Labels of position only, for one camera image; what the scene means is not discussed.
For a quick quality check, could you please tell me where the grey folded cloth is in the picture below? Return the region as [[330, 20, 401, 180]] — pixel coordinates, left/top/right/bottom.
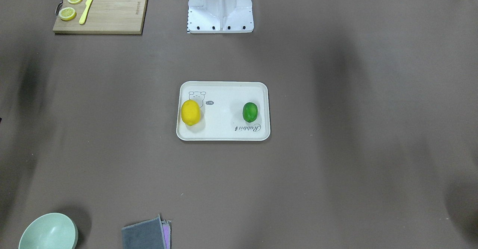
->
[[121, 216, 172, 249]]

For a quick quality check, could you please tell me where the cream rectangular tray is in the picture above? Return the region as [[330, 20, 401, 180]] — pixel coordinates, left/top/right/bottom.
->
[[176, 81, 270, 141]]

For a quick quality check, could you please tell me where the yellow plastic knife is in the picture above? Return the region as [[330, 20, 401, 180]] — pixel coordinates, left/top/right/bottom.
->
[[79, 0, 93, 25]]

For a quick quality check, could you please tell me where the bamboo cutting board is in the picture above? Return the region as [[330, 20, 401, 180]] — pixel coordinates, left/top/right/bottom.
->
[[53, 0, 148, 34]]

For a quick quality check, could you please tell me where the green lime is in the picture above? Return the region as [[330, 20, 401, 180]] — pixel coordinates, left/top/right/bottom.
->
[[242, 102, 258, 123]]

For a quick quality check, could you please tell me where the yellow lemon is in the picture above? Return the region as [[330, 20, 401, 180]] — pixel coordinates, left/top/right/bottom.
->
[[180, 99, 201, 126]]

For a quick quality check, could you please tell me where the white camera post base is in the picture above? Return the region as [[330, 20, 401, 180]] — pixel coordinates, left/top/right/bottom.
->
[[187, 0, 254, 34]]

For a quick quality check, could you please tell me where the mint green bowl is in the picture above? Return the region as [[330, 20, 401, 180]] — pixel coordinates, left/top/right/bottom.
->
[[18, 213, 79, 249]]

